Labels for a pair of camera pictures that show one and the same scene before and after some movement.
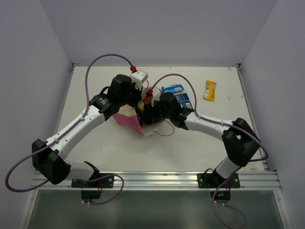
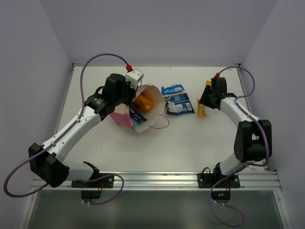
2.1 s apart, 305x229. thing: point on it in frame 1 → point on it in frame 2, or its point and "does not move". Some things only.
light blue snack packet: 173,88 does not move
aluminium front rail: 248,179 does not move
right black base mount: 210,179 does not move
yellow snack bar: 141,105 → 200,113
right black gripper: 149,111 → 203,100
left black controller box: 92,194 does not move
